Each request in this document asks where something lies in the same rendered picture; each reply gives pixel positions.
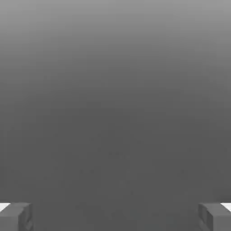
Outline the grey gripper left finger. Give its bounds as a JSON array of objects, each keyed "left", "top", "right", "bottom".
[{"left": 0, "top": 202, "right": 34, "bottom": 231}]

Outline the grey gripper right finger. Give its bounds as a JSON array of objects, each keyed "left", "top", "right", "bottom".
[{"left": 197, "top": 202, "right": 231, "bottom": 231}]

